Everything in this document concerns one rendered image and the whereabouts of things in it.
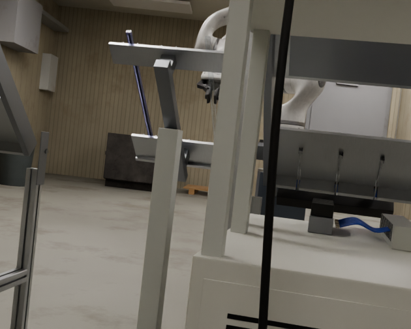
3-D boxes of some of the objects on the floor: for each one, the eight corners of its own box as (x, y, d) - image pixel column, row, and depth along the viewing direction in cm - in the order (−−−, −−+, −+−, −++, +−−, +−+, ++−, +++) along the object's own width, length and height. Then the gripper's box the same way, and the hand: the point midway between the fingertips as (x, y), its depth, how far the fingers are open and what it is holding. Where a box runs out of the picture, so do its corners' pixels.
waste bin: (2, 181, 770) (6, 137, 768) (36, 185, 768) (41, 141, 766) (-12, 183, 725) (-7, 136, 723) (24, 187, 723) (29, 141, 721)
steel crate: (175, 188, 968) (180, 140, 965) (167, 194, 853) (174, 140, 850) (115, 181, 971) (121, 134, 968) (100, 186, 856) (106, 132, 854)
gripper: (248, 79, 185) (237, 113, 171) (199, 75, 188) (185, 108, 174) (248, 58, 180) (237, 91, 167) (199, 54, 183) (184, 85, 170)
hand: (213, 95), depth 172 cm, fingers closed, pressing on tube
